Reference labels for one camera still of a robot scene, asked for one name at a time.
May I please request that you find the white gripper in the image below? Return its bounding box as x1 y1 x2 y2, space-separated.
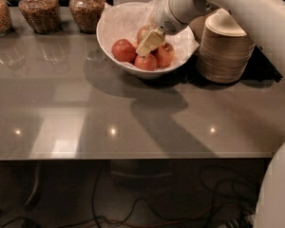
136 0 217 57

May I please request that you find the red yellow apple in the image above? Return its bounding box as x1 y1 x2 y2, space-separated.
137 25 156 45

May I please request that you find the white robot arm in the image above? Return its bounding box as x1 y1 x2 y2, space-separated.
137 0 285 228

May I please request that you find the right red apple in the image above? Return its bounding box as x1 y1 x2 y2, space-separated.
153 43 175 68

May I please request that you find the front red apple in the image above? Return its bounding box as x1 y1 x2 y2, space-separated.
134 53 157 71

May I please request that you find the left red apple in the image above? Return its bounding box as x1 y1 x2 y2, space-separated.
112 39 137 63

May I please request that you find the white ceramic bowl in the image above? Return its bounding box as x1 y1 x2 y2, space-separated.
96 2 198 80

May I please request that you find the white paper bowl liner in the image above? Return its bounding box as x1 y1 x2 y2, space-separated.
98 0 200 70

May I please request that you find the rear stack of paper bowls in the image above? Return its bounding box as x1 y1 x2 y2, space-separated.
189 13 211 44

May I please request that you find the stack of paper bowls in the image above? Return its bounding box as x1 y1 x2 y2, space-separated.
197 9 255 84
189 13 211 44

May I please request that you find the front stack of paper bowls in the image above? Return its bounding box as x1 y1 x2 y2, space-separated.
197 9 255 84

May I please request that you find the right glass cereal jar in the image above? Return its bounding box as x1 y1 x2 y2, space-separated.
68 0 105 34

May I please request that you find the middle glass cereal jar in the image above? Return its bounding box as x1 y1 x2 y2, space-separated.
18 0 61 34

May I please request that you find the black floor cable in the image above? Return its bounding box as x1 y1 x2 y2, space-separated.
0 164 260 228

